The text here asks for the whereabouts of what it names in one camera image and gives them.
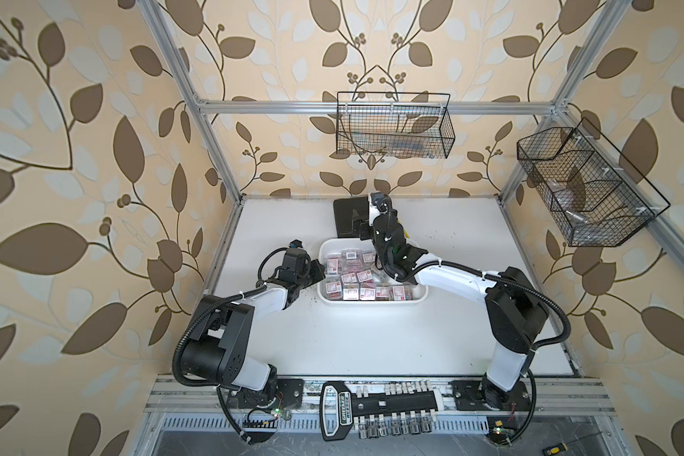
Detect white plastic storage tray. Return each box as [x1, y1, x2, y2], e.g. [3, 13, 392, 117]
[317, 239, 429, 306]

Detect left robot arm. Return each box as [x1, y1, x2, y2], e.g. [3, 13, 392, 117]
[171, 239, 325, 446]

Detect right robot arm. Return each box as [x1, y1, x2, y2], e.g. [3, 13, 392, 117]
[350, 198, 572, 447]

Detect black socket set holder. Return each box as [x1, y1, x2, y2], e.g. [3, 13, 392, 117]
[318, 381, 444, 442]

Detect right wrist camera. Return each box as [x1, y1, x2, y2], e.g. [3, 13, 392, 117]
[368, 192, 391, 226]

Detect black wire basket back wall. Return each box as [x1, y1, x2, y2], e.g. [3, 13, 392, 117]
[334, 90, 456, 161]

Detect black wire basket wall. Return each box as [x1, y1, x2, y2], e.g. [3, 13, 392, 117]
[517, 118, 671, 248]
[334, 90, 456, 161]

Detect black wire basket right wall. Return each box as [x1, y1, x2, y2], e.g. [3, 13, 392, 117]
[517, 118, 671, 248]

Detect yellow handled screwdriver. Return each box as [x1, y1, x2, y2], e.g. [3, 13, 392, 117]
[541, 431, 602, 456]

